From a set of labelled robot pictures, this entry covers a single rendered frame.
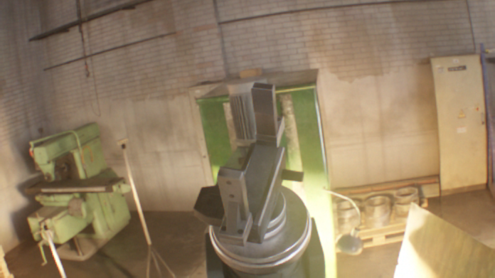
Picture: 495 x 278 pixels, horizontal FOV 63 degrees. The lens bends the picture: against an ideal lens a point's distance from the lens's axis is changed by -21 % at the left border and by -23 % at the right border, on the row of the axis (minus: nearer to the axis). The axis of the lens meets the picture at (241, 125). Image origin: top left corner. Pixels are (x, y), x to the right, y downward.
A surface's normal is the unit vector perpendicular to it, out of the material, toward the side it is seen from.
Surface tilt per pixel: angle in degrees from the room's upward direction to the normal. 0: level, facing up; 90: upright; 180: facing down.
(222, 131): 90
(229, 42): 90
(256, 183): 36
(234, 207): 93
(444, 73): 90
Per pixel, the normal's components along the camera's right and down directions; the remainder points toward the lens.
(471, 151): -0.31, 0.22
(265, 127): -0.28, 0.71
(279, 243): -0.10, -0.69
